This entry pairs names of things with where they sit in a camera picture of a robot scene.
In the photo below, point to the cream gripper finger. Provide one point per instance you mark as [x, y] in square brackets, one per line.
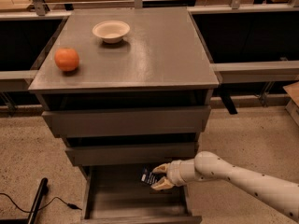
[162, 184]
[161, 169]

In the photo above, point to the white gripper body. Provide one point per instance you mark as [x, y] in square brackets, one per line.
[175, 173]

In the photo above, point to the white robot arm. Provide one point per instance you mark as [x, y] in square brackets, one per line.
[281, 195]

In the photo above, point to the bottom grey open drawer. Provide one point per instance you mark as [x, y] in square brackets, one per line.
[115, 194]

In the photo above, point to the top grey drawer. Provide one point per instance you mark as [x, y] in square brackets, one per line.
[125, 122]

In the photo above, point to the middle grey drawer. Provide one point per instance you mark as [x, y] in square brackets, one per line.
[129, 154]

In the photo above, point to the grey drawer cabinet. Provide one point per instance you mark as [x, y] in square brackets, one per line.
[160, 63]

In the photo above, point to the black metal floor bar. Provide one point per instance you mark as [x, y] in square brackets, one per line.
[32, 213]

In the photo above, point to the orange fruit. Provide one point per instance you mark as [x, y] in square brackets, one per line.
[66, 59]

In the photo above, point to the white bowl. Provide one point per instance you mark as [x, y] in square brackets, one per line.
[111, 32]

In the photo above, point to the right grey rail desk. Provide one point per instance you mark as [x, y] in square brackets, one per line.
[255, 43]

